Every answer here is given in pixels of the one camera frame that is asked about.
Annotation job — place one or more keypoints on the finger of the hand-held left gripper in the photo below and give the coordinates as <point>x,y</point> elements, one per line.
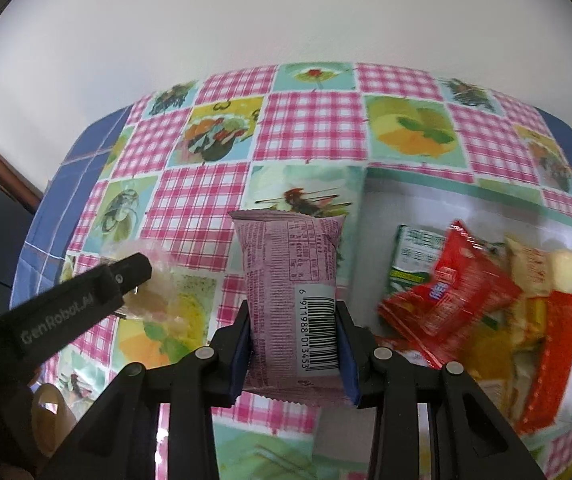
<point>90,290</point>

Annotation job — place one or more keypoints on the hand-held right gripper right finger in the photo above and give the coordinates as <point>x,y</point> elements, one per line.
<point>348,360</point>

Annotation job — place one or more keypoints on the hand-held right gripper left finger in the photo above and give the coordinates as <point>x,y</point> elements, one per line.
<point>241,355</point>

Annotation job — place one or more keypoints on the purple snack packet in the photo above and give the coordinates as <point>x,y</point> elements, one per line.
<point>291,310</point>

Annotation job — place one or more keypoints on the clear-wrapped pale bun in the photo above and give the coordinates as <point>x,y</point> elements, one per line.
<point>160,280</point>

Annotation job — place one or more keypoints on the red flower-print snack packet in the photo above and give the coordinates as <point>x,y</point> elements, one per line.
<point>451,300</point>

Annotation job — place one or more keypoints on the yellow-orange snack packet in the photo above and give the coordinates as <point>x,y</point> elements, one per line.
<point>491,355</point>

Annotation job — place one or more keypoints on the teal-edged white cardboard tray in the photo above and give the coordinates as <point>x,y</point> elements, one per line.
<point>466,200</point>

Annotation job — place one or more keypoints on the cream-yellow red-print snack packet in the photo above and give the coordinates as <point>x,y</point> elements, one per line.
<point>528,267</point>

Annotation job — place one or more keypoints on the red-orange patterned snack packet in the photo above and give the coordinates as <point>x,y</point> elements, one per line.
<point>553,360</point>

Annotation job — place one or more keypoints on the person's left hand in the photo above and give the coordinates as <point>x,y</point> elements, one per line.
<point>50,415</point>

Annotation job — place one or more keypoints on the blue checked tablecloth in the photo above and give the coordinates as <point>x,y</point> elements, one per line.
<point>50,240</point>

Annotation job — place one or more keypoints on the brown wooden frame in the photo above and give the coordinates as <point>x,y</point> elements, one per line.
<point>0,165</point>

